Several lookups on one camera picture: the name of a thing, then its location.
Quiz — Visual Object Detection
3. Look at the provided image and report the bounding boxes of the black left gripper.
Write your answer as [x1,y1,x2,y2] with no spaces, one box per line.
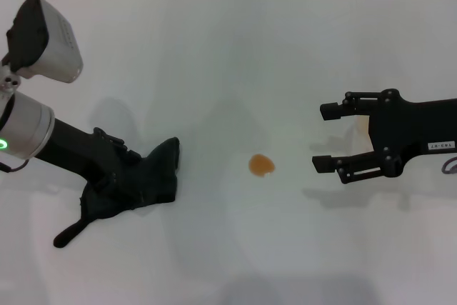
[34,117,148,210]

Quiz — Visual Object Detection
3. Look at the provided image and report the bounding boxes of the translucent white plastic cup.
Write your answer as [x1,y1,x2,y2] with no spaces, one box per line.
[351,115,374,154]

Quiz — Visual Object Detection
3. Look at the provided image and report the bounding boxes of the orange-brown liquid stain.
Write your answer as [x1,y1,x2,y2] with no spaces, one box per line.
[248,154,276,179]

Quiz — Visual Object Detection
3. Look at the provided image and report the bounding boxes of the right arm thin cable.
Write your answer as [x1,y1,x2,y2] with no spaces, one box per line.
[441,156,457,176]

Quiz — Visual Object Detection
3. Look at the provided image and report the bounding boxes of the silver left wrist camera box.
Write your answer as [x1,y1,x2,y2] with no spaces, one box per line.
[4,0,84,85]

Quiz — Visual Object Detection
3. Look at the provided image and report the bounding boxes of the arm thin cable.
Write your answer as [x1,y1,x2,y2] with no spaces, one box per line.
[441,156,457,176]
[0,157,30,174]

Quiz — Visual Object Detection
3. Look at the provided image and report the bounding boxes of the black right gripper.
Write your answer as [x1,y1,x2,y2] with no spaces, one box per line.
[311,87,457,186]

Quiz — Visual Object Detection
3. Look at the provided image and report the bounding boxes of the dark blue rag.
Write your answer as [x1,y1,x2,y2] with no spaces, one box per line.
[53,136,181,249]

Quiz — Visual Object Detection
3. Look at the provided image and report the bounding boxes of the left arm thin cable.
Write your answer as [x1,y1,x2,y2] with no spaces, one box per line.
[0,157,30,174]

